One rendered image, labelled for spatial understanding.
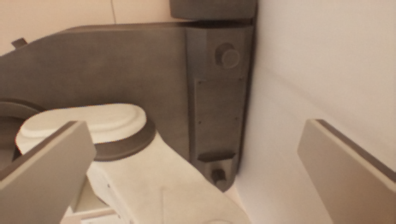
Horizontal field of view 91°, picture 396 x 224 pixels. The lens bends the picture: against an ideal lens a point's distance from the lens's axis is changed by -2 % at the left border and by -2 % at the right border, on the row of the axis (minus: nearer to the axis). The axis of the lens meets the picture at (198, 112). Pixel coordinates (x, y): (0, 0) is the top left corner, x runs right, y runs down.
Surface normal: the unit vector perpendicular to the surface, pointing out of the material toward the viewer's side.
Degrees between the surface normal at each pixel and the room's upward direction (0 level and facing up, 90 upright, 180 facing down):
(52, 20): 0
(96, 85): 0
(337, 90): 90
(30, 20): 0
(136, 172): 90
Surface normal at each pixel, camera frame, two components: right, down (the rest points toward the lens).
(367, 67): -0.98, 0.11
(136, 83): 0.20, 0.48
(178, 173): 0.00, -0.87
